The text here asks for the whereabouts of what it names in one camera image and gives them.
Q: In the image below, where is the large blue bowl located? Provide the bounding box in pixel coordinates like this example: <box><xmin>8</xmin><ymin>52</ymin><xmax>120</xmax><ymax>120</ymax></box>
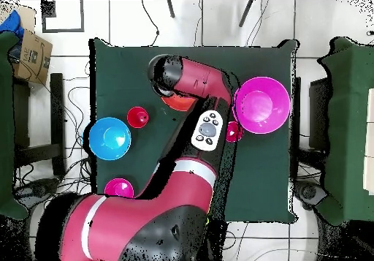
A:
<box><xmin>88</xmin><ymin>116</ymin><xmax>132</xmax><ymax>162</ymax></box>

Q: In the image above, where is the large pink bowl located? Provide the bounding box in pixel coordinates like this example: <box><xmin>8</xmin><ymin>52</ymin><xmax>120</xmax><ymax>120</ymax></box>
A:
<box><xmin>232</xmin><ymin>76</ymin><xmax>291</xmax><ymax>135</ymax></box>

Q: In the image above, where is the dark green tablecloth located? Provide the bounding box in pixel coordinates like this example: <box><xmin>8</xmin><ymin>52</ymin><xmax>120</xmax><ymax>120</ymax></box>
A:
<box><xmin>88</xmin><ymin>37</ymin><xmax>299</xmax><ymax>224</ymax></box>

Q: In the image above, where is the green cloth covered table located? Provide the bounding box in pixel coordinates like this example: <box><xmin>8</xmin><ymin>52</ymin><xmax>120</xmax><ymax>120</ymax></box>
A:
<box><xmin>0</xmin><ymin>30</ymin><xmax>30</xmax><ymax>221</ymax></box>
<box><xmin>318</xmin><ymin>37</ymin><xmax>374</xmax><ymax>226</ymax></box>

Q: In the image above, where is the orange bowl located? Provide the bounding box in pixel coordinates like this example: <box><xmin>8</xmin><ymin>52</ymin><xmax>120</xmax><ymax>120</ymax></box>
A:
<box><xmin>161</xmin><ymin>93</ymin><xmax>197</xmax><ymax>113</ymax></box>

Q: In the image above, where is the black pedestal foot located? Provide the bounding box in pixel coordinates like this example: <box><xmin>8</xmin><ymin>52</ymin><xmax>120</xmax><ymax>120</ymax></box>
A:
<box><xmin>14</xmin><ymin>178</ymin><xmax>61</xmax><ymax>206</ymax></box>
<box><xmin>293</xmin><ymin>178</ymin><xmax>328</xmax><ymax>211</ymax></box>

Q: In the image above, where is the tangle of floor cables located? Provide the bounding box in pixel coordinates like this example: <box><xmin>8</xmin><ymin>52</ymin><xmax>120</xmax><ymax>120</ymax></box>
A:
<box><xmin>17</xmin><ymin>61</ymin><xmax>94</xmax><ymax>209</ymax></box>

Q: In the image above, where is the small red bowl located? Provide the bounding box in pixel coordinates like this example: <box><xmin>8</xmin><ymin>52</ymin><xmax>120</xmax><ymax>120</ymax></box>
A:
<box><xmin>104</xmin><ymin>178</ymin><xmax>135</xmax><ymax>199</ymax></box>

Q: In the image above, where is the blue bag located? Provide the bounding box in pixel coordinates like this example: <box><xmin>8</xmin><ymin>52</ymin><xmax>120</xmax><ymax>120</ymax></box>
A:
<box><xmin>0</xmin><ymin>10</ymin><xmax>25</xmax><ymax>44</ymax></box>

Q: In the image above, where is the plain cardboard box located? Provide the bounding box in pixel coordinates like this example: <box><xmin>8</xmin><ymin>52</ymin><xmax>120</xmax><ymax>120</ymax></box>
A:
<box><xmin>0</xmin><ymin>4</ymin><xmax>37</xmax><ymax>34</ymax></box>

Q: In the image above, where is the printed cardboard box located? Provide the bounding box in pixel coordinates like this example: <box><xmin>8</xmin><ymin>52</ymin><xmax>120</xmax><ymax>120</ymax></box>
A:
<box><xmin>12</xmin><ymin>28</ymin><xmax>54</xmax><ymax>86</ymax></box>

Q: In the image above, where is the black floor cable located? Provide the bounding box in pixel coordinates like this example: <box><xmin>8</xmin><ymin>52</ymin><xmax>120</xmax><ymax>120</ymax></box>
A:
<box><xmin>141</xmin><ymin>0</ymin><xmax>161</xmax><ymax>47</ymax></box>

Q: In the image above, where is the black metal stand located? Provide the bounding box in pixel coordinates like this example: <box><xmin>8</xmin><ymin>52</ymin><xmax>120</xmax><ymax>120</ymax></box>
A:
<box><xmin>12</xmin><ymin>72</ymin><xmax>66</xmax><ymax>177</ymax></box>
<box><xmin>291</xmin><ymin>76</ymin><xmax>331</xmax><ymax>156</ymax></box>

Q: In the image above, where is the red cup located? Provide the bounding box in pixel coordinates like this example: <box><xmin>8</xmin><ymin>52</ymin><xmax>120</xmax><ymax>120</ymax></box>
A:
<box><xmin>126</xmin><ymin>106</ymin><xmax>150</xmax><ymax>129</ymax></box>
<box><xmin>225</xmin><ymin>121</ymin><xmax>245</xmax><ymax>143</ymax></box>

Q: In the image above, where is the white box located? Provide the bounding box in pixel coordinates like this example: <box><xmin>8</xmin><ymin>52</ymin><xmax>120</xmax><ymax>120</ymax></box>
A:
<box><xmin>362</xmin><ymin>88</ymin><xmax>374</xmax><ymax>196</ymax></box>

